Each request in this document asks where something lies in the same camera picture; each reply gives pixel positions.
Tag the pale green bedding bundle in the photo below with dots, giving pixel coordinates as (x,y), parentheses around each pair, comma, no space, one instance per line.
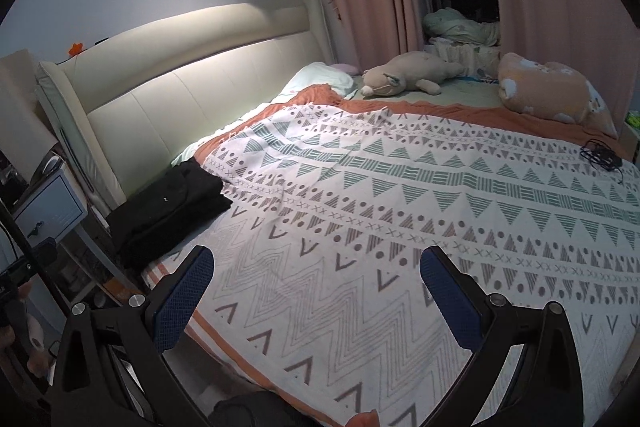
(455,24)

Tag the beige plush toy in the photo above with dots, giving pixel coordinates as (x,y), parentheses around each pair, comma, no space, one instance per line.
(400,74)

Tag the beige flat board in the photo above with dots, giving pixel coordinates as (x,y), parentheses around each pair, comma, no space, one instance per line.
(22,107)

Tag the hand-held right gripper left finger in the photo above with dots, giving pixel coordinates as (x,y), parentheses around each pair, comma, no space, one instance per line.
(180,302)

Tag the black garment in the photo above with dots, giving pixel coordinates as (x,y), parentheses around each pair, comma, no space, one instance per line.
(165,207)

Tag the white ruffled cloth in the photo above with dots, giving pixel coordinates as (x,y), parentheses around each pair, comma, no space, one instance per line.
(465,57)

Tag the orange printed pillow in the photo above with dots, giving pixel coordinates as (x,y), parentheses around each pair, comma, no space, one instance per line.
(545,92)

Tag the small pink pillow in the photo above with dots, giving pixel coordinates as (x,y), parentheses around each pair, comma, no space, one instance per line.
(345,68)

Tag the cream padded headboard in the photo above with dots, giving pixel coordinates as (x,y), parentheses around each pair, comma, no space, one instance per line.
(200,82)

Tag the person's dark trouser leg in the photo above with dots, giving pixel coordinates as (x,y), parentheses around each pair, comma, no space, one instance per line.
(260,409)

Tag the white drawer nightstand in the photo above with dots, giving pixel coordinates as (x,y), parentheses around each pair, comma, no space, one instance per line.
(50,204)

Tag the light blue pillow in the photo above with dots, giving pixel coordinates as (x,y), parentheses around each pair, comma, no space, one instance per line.
(320,79)

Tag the patterned white blanket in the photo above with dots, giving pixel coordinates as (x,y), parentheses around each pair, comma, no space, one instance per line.
(375,207)

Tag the small orange flower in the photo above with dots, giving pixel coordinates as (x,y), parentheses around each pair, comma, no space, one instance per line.
(75,49)

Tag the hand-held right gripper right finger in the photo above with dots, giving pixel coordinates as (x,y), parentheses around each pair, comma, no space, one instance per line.
(450,302)

